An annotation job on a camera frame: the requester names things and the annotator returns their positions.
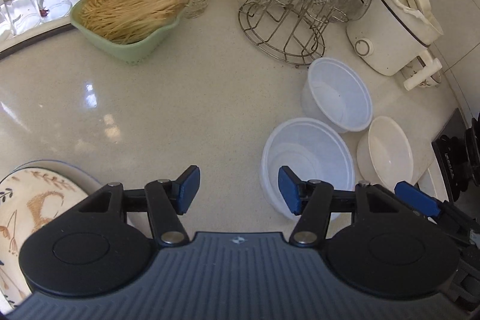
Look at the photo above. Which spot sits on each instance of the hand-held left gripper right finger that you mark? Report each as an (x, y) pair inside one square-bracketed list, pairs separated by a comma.
[(290, 192)]

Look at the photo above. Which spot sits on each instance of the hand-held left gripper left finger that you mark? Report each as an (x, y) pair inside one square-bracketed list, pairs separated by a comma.
[(187, 189)]

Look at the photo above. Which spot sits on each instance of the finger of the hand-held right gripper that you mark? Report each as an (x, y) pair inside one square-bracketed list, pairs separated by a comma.
[(418, 198)]

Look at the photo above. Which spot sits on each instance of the wide translucent plastic bowl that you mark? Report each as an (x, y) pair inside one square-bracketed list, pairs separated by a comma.
[(307, 155)]

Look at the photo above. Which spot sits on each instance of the cream white bowl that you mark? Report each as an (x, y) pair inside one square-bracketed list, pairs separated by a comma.
[(388, 151)]

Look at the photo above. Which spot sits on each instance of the large white plate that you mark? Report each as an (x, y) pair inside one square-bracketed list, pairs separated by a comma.
[(80, 180)]

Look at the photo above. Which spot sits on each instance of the tall translucent plastic bowl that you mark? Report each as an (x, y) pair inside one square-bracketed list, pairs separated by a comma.
[(339, 95)]

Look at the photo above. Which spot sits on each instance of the floral deep plate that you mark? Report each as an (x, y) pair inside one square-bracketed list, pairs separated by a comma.
[(33, 207)]

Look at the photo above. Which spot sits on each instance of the black gas stove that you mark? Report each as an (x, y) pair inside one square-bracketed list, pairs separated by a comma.
[(455, 151)]

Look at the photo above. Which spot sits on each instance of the printed ceramic mug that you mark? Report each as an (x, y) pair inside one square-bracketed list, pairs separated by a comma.
[(423, 74)]

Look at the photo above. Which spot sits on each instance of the green plastic basket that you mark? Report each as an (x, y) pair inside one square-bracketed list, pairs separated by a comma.
[(131, 50)]

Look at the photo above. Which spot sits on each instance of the white electric cooker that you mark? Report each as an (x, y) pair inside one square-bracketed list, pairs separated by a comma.
[(390, 39)]

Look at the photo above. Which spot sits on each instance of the dry noodles bundle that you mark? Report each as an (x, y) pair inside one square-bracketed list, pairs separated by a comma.
[(127, 14)]

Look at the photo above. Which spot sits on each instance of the white drip tray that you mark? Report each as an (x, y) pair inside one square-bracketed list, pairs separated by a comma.
[(71, 24)]

